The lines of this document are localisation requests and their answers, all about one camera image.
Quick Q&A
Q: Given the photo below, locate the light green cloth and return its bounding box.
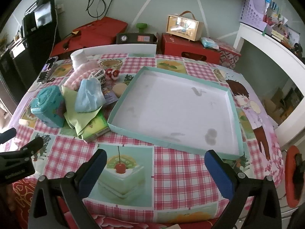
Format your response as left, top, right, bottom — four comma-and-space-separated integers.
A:
62, 85, 101, 136

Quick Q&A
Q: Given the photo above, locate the blue face mask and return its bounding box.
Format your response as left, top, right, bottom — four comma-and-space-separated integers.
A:
75, 75, 106, 113

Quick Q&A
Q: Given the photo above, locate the pink fluffy towel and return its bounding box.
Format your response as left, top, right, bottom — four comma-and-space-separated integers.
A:
62, 60, 105, 91

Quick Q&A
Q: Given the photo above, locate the leopard print scrunchie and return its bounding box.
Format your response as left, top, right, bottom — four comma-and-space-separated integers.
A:
92, 68, 107, 87

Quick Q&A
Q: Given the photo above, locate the red hair tie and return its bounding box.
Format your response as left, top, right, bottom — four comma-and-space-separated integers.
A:
105, 68, 120, 80

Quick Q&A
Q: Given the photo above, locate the purple baby wipes pack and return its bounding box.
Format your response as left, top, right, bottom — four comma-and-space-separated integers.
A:
102, 87, 118, 105

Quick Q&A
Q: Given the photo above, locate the red stool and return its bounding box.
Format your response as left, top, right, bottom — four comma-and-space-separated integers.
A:
285, 145, 304, 208

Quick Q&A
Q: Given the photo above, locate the black smartphone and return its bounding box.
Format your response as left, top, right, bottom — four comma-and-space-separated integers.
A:
37, 56, 58, 83

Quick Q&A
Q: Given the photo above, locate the black cabinet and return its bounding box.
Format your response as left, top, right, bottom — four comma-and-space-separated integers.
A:
1, 0, 60, 103

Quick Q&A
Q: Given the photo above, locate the patterned cake tablecloth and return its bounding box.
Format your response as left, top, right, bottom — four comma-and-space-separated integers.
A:
6, 53, 284, 223

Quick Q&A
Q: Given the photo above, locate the white pill bottle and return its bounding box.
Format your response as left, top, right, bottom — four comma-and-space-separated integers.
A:
70, 49, 88, 71

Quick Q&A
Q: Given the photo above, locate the teal shallow cardboard tray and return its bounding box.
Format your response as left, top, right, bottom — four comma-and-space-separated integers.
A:
108, 67, 243, 160

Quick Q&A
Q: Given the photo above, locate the large red gift bag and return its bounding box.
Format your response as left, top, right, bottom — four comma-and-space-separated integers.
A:
51, 17, 128, 57

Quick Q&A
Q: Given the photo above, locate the black box with dial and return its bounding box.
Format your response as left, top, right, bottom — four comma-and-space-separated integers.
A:
116, 33, 158, 44

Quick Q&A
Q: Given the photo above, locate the patterned red gift box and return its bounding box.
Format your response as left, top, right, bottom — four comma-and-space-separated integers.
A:
211, 38, 241, 69

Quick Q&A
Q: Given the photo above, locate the green dumbbell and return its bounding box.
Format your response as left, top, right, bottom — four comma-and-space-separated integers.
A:
136, 23, 148, 34

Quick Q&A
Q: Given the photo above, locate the blue wet wipes pack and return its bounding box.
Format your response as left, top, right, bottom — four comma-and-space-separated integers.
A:
200, 37, 219, 50

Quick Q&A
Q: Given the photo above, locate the purple perforated basket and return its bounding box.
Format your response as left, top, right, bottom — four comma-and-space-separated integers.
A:
239, 0, 267, 31

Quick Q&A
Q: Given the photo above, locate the black wall cable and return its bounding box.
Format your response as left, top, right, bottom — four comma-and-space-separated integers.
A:
85, 0, 118, 19

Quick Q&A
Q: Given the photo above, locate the red carton with handle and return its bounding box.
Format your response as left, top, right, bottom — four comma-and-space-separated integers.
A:
161, 33, 220, 65

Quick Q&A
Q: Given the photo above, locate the wooden box with strap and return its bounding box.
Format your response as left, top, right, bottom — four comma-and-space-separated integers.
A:
166, 10, 204, 41

